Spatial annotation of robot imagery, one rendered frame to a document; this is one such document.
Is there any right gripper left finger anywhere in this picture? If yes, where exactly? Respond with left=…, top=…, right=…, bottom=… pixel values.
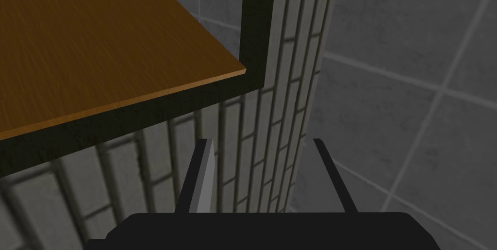
left=174, top=138, right=216, bottom=215

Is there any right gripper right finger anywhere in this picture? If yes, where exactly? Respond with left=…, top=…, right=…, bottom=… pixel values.
left=312, top=138, right=359, bottom=214

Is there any brown wooden door leaf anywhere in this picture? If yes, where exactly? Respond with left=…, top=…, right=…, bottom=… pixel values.
left=0, top=0, right=247, bottom=142

